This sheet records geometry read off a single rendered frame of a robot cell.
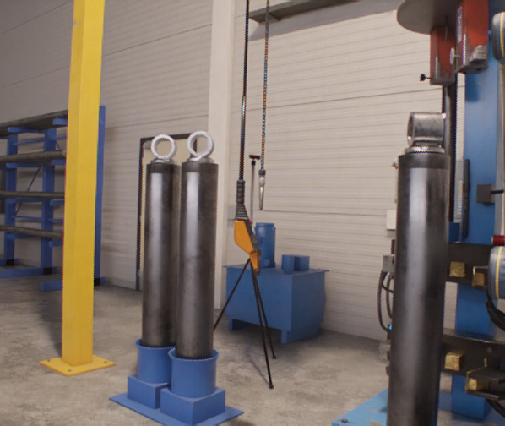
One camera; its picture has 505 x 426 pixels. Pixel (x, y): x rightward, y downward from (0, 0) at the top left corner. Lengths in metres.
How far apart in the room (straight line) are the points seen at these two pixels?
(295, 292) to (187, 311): 1.87
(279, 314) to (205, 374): 1.83
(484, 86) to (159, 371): 2.47
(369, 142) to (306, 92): 0.95
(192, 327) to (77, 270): 1.26
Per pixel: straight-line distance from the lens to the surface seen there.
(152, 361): 3.18
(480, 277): 2.37
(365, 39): 5.25
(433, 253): 2.11
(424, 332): 2.15
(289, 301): 4.58
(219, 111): 6.11
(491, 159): 2.91
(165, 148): 6.83
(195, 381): 2.96
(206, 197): 2.83
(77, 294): 3.89
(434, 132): 2.15
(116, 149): 7.76
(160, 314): 3.13
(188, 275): 2.86
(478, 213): 2.91
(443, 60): 2.79
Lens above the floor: 1.24
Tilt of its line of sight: 1 degrees down
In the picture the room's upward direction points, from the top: 2 degrees clockwise
